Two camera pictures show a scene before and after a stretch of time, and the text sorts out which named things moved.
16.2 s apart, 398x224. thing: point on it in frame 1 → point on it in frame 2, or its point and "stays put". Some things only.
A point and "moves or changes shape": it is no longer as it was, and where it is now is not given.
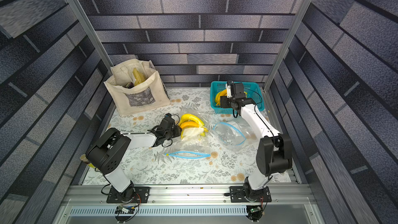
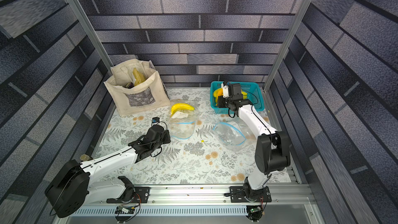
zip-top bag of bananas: [194, 141] moves or changes shape
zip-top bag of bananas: [233, 137] stays put
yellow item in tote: [139, 77] stays put
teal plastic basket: [252, 90] stays put
